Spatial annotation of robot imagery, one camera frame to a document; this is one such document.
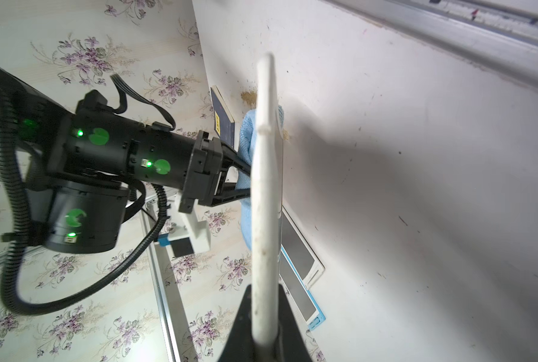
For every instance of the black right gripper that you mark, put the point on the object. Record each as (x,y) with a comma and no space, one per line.
(201,184)

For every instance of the dark blue book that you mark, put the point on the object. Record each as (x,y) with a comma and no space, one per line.
(224,121)

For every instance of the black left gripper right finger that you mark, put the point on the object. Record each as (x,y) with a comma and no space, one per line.
(289,346)

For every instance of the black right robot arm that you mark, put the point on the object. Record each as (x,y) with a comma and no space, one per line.
(68,177)

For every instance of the blue framed drawing tablet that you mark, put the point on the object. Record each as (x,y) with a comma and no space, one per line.
(302,297)

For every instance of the light blue microfiber cloth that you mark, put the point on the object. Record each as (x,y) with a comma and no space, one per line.
(246,150)

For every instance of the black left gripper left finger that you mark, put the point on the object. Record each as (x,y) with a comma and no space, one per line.
(239,345)

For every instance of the white framed tablet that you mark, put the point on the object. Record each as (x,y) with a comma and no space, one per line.
(266,196)
(304,260)

